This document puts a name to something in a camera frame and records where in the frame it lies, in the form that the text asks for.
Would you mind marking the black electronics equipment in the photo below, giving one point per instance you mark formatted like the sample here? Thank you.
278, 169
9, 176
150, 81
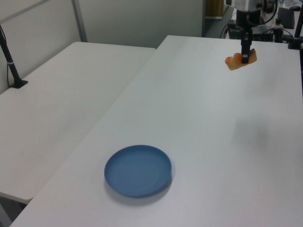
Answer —
265, 36

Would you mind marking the blue round plate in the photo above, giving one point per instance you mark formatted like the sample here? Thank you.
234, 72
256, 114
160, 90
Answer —
138, 171

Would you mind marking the black pole stand with clamp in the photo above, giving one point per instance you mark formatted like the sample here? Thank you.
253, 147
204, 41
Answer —
10, 63

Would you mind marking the grey metal partition post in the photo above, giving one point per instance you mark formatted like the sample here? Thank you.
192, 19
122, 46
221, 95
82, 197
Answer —
80, 21

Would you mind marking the orange twisted bread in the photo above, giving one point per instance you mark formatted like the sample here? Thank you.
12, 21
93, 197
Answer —
233, 62

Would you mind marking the black camera stand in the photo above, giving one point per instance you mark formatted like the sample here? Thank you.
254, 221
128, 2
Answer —
297, 30

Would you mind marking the black box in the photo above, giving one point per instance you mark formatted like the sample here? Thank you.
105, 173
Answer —
286, 17

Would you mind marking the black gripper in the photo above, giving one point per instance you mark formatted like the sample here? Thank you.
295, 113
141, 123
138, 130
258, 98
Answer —
248, 19

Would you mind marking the brown wooden panel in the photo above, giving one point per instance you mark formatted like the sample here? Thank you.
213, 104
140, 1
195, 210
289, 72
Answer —
214, 8

